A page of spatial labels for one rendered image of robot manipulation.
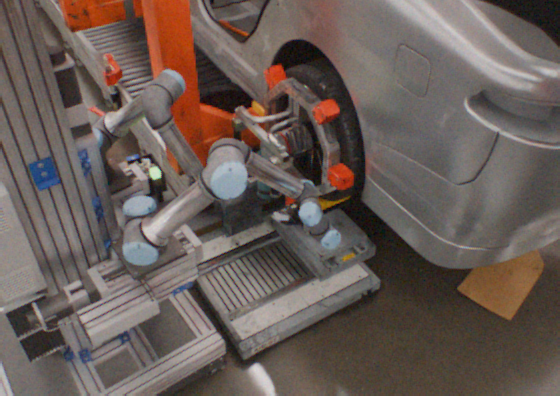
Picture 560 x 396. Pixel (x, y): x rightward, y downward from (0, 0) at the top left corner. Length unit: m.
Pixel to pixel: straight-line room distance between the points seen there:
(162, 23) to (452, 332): 2.02
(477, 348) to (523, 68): 1.65
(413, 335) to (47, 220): 1.82
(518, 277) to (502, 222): 1.36
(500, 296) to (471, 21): 1.79
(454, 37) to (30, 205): 1.48
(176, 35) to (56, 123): 0.85
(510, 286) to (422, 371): 0.76
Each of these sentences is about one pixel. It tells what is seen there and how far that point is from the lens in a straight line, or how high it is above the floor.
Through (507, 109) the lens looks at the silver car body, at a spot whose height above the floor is 1.43.
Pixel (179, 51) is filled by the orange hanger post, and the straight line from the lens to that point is 2.67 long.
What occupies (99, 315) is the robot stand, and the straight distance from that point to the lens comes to 2.22.
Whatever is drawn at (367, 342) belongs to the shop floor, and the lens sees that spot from 2.97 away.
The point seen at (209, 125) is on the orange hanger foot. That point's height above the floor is 0.76.
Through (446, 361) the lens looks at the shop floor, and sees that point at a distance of 2.99.
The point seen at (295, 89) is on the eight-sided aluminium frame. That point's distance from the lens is 2.54.
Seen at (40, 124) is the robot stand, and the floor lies 1.40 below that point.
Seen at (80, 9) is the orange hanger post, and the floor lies 0.68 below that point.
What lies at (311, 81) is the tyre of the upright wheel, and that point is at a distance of 2.54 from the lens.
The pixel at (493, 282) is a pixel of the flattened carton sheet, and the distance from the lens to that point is 3.36.
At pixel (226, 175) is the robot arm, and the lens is 1.79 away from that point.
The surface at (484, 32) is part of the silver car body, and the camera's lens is 1.87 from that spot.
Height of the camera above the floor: 2.44
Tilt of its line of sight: 41 degrees down
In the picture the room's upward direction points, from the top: straight up
